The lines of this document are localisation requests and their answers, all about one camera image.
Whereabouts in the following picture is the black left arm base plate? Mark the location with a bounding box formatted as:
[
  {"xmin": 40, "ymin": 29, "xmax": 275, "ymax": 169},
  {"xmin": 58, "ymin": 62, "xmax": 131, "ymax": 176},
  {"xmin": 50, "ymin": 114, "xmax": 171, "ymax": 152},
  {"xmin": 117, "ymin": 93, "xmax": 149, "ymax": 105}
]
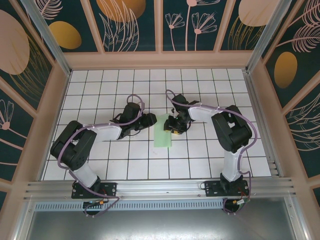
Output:
[{"xmin": 71, "ymin": 181, "xmax": 118, "ymax": 200}]

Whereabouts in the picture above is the aluminium side rail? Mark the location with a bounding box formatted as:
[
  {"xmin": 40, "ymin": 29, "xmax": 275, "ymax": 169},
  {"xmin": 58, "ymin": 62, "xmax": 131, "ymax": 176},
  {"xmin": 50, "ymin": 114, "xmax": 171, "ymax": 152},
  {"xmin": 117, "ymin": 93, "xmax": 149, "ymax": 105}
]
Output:
[{"xmin": 243, "ymin": 71, "xmax": 285, "ymax": 177}]

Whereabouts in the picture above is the slotted grey cable tray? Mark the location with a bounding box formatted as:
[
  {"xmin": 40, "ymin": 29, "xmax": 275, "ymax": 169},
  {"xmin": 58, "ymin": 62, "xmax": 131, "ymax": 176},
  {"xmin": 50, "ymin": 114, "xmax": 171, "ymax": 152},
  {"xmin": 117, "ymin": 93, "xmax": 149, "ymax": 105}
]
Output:
[{"xmin": 33, "ymin": 201, "xmax": 225, "ymax": 211}]

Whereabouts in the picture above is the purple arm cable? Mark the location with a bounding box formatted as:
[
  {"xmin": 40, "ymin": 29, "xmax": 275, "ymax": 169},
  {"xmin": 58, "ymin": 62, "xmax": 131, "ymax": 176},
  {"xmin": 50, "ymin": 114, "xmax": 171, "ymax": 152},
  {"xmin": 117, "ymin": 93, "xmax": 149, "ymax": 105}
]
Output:
[
  {"xmin": 56, "ymin": 94, "xmax": 146, "ymax": 219},
  {"xmin": 165, "ymin": 89, "xmax": 258, "ymax": 216}
]

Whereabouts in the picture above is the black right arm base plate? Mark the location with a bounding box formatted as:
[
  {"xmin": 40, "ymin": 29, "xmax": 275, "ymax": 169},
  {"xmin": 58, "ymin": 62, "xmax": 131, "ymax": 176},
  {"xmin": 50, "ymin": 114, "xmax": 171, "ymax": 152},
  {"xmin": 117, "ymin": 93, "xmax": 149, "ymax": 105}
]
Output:
[{"xmin": 204, "ymin": 179, "xmax": 251, "ymax": 198}]

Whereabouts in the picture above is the long aluminium mounting rail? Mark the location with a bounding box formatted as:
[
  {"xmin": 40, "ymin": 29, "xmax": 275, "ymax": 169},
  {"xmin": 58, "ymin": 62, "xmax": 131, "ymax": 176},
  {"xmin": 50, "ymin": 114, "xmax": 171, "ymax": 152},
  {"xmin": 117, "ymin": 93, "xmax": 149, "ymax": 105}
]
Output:
[{"xmin": 23, "ymin": 176, "xmax": 297, "ymax": 201}]

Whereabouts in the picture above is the grey metal sheet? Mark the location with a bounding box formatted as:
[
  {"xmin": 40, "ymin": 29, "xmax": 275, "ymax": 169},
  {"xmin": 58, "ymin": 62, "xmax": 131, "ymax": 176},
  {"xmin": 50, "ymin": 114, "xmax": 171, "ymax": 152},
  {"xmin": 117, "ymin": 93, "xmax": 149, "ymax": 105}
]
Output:
[{"xmin": 26, "ymin": 209, "xmax": 300, "ymax": 240}]

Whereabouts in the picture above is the aluminium corner post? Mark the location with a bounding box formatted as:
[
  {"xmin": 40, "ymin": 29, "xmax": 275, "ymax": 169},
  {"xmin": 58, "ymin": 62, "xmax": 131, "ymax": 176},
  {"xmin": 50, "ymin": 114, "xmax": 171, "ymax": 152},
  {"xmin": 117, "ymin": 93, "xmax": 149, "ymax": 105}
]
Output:
[
  {"xmin": 19, "ymin": 0, "xmax": 73, "ymax": 76},
  {"xmin": 245, "ymin": 0, "xmax": 299, "ymax": 74}
]

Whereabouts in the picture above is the light green paper sheet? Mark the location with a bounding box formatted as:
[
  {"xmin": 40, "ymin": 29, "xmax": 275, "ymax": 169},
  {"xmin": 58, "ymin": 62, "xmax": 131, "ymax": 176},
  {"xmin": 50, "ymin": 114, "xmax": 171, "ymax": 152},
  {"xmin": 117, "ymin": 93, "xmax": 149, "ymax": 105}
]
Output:
[{"xmin": 153, "ymin": 112, "xmax": 173, "ymax": 149}]

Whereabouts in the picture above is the small circuit board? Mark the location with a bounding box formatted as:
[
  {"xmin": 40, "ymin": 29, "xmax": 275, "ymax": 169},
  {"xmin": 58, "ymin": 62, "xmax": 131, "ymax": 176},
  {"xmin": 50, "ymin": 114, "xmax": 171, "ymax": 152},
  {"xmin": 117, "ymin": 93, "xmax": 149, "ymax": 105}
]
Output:
[
  {"xmin": 83, "ymin": 199, "xmax": 106, "ymax": 208},
  {"xmin": 231, "ymin": 198, "xmax": 251, "ymax": 208}
]

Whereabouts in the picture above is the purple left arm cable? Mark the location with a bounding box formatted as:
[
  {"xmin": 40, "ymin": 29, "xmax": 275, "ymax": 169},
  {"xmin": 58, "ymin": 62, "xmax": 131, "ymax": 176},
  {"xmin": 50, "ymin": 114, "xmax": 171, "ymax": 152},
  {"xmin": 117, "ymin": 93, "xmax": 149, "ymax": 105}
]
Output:
[{"xmin": 56, "ymin": 94, "xmax": 146, "ymax": 219}]

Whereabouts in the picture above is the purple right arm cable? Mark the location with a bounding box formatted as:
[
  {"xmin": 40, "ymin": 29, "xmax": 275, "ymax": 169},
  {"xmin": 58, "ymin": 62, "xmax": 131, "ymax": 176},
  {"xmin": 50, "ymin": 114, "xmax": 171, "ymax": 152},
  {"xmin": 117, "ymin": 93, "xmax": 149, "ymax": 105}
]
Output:
[{"xmin": 165, "ymin": 89, "xmax": 258, "ymax": 216}]

